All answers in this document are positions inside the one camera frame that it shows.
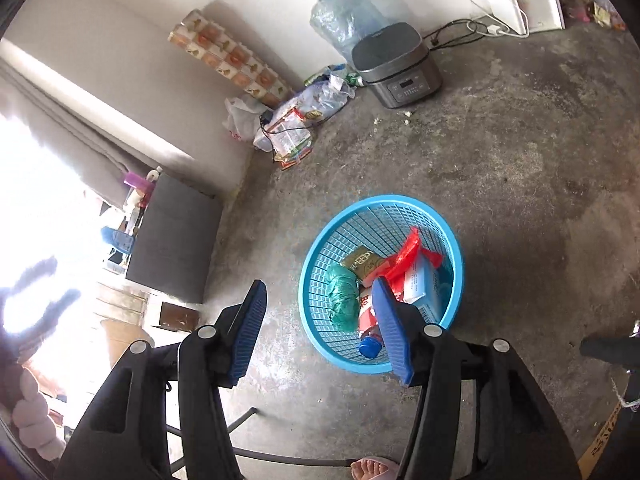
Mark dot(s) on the blue bottle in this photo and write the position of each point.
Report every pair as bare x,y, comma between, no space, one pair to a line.
117,242

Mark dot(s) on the blue white box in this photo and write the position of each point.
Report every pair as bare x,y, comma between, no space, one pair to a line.
422,285

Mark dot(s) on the brown wooden box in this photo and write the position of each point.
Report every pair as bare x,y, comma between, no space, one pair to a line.
177,317

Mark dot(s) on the grey curtain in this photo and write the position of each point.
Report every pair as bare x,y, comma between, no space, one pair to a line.
100,120

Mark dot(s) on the small colourful packets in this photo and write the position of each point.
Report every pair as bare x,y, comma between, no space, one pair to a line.
595,5

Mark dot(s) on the red white paper bag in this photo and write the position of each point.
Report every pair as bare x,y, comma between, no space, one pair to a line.
407,255

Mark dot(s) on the grey cabinet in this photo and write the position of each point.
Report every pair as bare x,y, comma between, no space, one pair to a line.
172,240

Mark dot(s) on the patterned rolled mat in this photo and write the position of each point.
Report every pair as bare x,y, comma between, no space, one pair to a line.
230,57

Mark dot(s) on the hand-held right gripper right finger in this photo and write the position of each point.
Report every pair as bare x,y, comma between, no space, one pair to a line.
390,327

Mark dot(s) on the person's foot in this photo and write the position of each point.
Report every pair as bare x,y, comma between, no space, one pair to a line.
367,471

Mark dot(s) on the blue bottle cap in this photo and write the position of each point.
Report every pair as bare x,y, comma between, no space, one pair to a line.
371,347

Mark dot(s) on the blue plastic basket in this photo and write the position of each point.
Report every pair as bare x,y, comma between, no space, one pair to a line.
330,240

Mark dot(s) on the small white bottle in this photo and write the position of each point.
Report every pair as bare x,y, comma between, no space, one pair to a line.
154,174

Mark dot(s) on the purple cup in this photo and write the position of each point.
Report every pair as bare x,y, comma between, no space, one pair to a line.
137,180

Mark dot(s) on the grey rice cooker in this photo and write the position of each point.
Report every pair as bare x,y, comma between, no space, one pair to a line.
395,67

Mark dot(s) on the pink knotted cushion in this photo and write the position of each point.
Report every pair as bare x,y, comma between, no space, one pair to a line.
32,420

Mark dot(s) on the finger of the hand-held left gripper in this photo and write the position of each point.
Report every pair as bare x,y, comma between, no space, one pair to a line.
35,275
45,312

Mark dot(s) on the pink slipper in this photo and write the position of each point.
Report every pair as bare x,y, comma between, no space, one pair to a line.
391,467

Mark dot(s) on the green plastic bag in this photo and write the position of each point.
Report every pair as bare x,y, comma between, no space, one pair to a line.
342,300

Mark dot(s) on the olive gold packet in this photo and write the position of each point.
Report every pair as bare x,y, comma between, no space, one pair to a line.
362,262

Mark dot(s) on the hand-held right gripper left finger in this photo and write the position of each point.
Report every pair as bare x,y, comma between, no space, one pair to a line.
247,332

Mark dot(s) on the large clear water jug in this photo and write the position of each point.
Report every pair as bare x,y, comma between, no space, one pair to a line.
345,15

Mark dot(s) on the clear plastic bag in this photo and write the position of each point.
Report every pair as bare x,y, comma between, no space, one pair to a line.
325,95

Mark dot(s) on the white plastic bag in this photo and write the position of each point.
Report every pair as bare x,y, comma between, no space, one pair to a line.
240,120

